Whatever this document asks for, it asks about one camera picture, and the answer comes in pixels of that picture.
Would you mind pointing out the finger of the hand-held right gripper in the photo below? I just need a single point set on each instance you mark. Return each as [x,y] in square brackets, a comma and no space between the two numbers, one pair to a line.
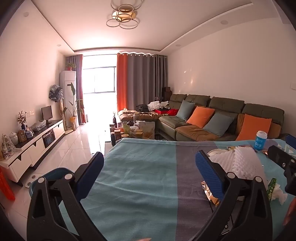
[291,141]
[281,157]

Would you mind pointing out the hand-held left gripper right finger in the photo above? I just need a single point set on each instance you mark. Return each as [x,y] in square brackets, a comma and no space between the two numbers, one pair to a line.
[208,178]

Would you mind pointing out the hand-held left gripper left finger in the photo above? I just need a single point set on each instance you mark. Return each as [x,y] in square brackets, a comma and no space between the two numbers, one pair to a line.
[92,169]

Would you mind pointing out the orange peel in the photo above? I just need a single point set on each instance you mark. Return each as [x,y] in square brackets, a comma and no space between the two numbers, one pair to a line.
[265,152]

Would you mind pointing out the green clear plastic package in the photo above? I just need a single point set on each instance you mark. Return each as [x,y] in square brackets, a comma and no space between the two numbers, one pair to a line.
[271,188]

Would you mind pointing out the white dotted paper bowl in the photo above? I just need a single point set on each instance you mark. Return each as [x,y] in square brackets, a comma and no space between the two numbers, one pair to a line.
[216,153]

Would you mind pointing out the teal plastic bin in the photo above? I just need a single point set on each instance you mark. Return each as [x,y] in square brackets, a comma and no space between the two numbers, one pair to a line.
[57,172]

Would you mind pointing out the white foam sheet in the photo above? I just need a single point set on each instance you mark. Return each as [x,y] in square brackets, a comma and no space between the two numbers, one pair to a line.
[245,162]

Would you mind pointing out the person's right hand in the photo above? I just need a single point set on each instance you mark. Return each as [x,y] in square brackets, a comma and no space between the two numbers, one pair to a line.
[291,212]

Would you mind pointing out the white crumpled tissue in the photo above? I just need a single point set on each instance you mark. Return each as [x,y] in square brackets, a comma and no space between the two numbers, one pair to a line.
[278,195]

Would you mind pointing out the gold foil wrapper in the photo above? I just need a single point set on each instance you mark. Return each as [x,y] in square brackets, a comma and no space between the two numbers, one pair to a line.
[208,199]

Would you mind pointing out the white and blue wipes canister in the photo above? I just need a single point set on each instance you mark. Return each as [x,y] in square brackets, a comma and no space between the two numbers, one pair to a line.
[260,140]

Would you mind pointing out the coffee table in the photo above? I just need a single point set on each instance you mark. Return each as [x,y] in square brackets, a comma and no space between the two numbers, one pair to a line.
[115,139]

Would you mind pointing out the orange cushion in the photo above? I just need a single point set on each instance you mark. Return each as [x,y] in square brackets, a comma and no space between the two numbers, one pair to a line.
[200,117]
[253,127]

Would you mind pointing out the teal and grey blanket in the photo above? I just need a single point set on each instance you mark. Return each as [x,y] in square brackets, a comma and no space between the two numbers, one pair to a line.
[138,173]

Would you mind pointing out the group of food jars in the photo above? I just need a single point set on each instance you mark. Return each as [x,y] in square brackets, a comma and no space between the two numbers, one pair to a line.
[126,132]

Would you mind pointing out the tall leafy plant yellow vase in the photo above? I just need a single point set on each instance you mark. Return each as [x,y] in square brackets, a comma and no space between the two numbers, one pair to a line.
[73,120]

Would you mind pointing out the blue-grey cushion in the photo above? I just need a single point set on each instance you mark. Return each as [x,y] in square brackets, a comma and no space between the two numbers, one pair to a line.
[218,125]
[185,110]

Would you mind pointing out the golden decorative stand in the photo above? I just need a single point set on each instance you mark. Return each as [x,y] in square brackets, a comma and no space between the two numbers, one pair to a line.
[63,118]

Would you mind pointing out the white and black TV cabinet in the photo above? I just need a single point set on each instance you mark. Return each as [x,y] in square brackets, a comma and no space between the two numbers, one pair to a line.
[37,148]

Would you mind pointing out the large beige snack bag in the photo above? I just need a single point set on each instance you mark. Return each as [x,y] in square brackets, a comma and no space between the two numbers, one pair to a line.
[147,131]

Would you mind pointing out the clear plastic bag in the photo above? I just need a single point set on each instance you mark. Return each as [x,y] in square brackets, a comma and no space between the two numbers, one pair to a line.
[38,126]

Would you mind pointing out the blue and white porcelain jar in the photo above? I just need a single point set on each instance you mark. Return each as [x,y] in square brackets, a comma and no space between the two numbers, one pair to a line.
[29,134]

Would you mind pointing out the black monitor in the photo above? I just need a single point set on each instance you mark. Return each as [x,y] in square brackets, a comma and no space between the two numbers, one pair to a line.
[47,112]

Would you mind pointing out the red cloth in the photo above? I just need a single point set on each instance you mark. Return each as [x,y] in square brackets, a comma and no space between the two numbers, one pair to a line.
[172,112]

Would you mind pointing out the green sofa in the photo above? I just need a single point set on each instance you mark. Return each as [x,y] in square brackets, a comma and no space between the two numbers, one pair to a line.
[226,102]

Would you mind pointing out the ornate picture box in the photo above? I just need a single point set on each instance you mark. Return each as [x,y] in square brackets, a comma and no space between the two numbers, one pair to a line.
[21,136]

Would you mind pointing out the white floor air conditioner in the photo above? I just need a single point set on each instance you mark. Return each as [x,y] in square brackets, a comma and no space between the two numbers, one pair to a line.
[67,92]

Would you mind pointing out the red box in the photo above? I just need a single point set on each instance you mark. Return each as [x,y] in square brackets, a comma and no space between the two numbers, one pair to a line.
[160,111]

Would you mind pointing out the white ceramic jar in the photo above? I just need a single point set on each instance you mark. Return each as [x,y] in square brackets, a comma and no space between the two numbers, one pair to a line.
[13,138]

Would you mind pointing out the small plant in blue vase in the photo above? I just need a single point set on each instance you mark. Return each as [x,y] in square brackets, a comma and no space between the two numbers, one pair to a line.
[22,120]

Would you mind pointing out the cloth-covered standing fan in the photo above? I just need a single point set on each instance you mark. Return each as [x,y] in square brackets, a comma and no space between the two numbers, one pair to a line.
[56,91]

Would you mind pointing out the window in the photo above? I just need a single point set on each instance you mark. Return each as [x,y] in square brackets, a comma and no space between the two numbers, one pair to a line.
[99,81]

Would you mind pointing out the glass ship model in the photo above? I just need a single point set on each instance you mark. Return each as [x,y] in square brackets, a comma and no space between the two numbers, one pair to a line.
[7,147]

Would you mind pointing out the pile of white clothes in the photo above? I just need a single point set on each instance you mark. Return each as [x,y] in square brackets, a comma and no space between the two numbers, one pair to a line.
[156,105]

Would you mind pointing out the small red-potted plant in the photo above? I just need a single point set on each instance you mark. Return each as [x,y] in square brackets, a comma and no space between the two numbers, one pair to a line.
[70,66]

